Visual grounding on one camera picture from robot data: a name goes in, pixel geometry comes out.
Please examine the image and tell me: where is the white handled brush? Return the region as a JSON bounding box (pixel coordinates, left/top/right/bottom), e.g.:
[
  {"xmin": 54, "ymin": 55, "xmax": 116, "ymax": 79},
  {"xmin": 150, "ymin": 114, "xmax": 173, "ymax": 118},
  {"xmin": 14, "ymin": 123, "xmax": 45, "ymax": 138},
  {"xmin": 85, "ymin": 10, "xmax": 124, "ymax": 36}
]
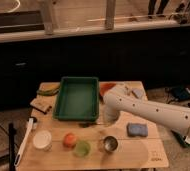
[{"xmin": 14, "ymin": 117, "xmax": 34, "ymax": 167}]

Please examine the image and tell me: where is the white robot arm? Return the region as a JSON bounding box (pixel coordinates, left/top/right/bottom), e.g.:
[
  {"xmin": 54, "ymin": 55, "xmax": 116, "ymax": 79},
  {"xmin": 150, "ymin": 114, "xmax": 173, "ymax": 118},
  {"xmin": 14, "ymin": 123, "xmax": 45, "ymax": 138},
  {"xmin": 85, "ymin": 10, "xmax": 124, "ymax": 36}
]
[{"xmin": 103, "ymin": 84, "xmax": 190, "ymax": 137}]

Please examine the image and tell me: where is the brown wooden block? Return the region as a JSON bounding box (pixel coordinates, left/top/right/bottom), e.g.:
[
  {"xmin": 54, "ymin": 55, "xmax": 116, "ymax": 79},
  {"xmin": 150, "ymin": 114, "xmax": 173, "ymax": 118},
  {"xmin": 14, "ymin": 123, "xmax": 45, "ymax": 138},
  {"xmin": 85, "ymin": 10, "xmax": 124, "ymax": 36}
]
[{"xmin": 30, "ymin": 98, "xmax": 51, "ymax": 114}]

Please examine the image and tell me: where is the yellow banana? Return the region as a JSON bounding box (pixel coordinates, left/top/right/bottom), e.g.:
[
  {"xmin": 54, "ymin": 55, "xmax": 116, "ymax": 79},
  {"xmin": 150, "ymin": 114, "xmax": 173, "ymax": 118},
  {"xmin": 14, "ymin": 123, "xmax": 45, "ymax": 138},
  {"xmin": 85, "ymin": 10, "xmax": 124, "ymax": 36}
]
[{"xmin": 37, "ymin": 84, "xmax": 59, "ymax": 93}]

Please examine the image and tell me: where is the blue sponge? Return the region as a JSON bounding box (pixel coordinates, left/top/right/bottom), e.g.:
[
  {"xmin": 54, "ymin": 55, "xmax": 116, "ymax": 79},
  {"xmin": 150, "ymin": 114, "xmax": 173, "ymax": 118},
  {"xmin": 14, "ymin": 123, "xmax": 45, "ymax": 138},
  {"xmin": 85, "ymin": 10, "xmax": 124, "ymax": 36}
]
[{"xmin": 127, "ymin": 123, "xmax": 148, "ymax": 137}]

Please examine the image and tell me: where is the dark device on floor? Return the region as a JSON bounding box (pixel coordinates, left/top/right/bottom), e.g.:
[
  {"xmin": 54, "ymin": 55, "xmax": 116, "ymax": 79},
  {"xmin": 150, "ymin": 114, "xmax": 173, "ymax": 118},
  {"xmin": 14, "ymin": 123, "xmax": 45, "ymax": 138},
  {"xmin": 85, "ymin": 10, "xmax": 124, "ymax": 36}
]
[{"xmin": 170, "ymin": 86, "xmax": 190, "ymax": 101}]

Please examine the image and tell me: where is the green cup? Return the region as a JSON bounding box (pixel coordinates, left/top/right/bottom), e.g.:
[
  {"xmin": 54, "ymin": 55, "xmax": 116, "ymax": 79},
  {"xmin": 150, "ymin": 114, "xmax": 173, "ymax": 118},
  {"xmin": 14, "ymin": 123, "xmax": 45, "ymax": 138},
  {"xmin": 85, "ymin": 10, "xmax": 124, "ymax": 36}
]
[{"xmin": 73, "ymin": 140, "xmax": 91, "ymax": 157}]

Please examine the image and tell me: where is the light blue cloth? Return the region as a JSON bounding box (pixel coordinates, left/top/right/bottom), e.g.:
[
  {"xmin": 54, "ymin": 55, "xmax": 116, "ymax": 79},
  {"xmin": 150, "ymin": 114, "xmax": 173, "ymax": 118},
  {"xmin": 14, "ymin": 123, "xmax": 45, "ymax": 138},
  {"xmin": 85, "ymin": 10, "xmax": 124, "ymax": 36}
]
[{"xmin": 132, "ymin": 88, "xmax": 144, "ymax": 99}]

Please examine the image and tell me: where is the green cucumber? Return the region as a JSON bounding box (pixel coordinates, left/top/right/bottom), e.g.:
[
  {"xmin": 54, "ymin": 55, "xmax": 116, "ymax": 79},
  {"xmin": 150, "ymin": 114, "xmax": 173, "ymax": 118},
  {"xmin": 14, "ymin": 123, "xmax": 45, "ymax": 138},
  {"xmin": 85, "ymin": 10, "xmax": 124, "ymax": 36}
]
[{"xmin": 36, "ymin": 89, "xmax": 59, "ymax": 96}]

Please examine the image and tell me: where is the green bin with items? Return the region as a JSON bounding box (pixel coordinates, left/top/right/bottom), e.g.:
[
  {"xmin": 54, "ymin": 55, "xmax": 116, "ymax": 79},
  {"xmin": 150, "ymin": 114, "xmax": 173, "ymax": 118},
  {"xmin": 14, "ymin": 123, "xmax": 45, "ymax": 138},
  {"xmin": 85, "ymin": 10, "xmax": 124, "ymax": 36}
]
[{"xmin": 172, "ymin": 131, "xmax": 190, "ymax": 148}]

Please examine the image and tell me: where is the white round container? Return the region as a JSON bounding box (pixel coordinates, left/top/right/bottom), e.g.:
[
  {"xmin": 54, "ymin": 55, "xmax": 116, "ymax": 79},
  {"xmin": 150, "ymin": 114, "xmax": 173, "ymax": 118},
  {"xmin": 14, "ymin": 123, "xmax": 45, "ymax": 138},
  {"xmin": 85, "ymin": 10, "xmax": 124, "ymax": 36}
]
[{"xmin": 33, "ymin": 130, "xmax": 52, "ymax": 151}]

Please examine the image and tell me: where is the green plastic tray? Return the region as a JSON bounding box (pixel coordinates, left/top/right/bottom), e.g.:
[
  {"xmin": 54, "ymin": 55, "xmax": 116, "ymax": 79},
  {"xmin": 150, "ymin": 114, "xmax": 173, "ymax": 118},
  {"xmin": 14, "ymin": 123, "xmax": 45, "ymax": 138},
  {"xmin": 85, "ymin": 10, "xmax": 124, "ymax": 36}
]
[{"xmin": 53, "ymin": 77, "xmax": 99, "ymax": 122}]

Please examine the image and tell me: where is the black pole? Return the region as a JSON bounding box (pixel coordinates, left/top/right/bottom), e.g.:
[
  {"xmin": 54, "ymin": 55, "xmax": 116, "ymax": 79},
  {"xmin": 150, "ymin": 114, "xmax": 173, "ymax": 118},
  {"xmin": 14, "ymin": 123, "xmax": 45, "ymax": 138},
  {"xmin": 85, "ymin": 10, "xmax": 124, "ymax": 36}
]
[{"xmin": 9, "ymin": 123, "xmax": 16, "ymax": 171}]

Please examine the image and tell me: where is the orange tomato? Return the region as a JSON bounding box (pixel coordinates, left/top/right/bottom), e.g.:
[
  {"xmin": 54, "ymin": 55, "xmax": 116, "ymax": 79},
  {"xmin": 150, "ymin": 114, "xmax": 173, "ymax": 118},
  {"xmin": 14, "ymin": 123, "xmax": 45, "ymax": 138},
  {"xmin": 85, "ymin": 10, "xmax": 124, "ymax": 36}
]
[{"xmin": 63, "ymin": 133, "xmax": 77, "ymax": 148}]

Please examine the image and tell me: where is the metal cup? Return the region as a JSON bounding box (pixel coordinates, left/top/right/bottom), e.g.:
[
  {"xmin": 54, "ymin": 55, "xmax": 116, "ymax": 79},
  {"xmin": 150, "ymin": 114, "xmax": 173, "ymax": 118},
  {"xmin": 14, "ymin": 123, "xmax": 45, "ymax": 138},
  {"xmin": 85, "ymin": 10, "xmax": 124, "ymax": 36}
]
[{"xmin": 103, "ymin": 136, "xmax": 118, "ymax": 152}]

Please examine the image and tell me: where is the orange bowl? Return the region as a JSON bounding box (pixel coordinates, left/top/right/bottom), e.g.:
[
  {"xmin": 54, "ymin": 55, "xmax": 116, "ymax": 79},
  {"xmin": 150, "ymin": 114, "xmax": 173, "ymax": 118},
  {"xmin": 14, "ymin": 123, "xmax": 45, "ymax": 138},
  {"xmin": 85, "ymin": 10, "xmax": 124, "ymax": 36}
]
[{"xmin": 100, "ymin": 83, "xmax": 115, "ymax": 97}]

